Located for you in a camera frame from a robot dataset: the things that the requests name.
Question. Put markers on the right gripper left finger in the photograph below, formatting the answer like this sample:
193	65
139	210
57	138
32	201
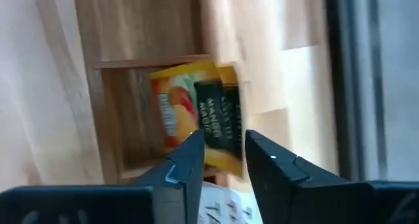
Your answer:
176	197

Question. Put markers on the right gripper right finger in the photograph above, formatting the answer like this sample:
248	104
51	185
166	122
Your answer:
278	191

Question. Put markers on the white tea packet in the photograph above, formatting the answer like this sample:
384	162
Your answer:
226	204

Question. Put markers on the wooden tea organizer box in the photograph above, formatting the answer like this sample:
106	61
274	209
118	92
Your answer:
131	27

